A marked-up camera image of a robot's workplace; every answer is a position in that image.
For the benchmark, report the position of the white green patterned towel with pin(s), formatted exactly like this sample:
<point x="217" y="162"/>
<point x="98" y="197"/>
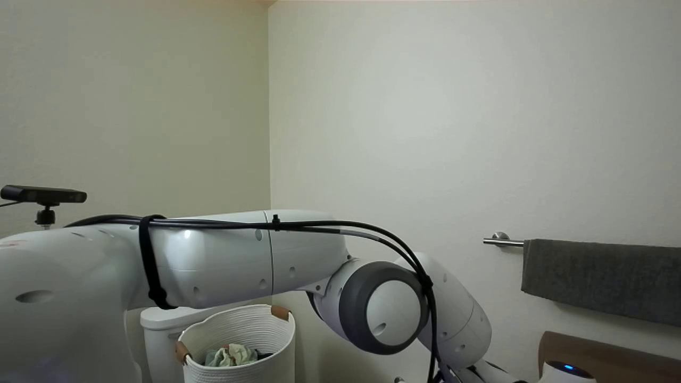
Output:
<point x="232" y="353"/>

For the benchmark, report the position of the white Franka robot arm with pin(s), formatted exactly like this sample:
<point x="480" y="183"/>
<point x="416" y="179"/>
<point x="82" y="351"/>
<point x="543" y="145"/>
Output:
<point x="213" y="259"/>

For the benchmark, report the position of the chrome towel bar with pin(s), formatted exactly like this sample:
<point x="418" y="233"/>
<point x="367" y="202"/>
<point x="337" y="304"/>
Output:
<point x="504" y="242"/>

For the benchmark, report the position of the grey hanging towel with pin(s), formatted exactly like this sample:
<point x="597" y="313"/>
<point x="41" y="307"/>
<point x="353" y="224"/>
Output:
<point x="609" y="280"/>

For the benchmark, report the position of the brown armchair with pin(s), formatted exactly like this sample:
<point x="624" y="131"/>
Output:
<point x="624" y="359"/>

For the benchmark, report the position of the black camera on stand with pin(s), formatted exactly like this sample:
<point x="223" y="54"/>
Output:
<point x="43" y="195"/>

